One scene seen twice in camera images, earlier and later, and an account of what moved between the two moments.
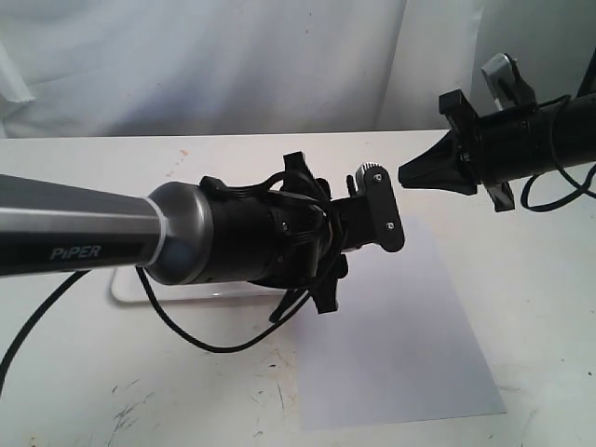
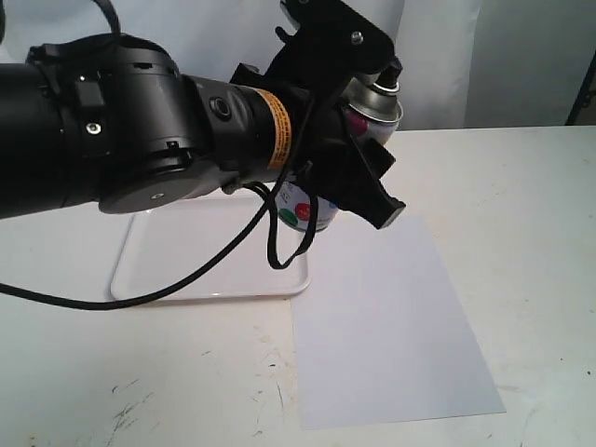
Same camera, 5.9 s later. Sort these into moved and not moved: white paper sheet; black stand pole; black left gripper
Moved: black left gripper
Not moved: white paper sheet; black stand pole
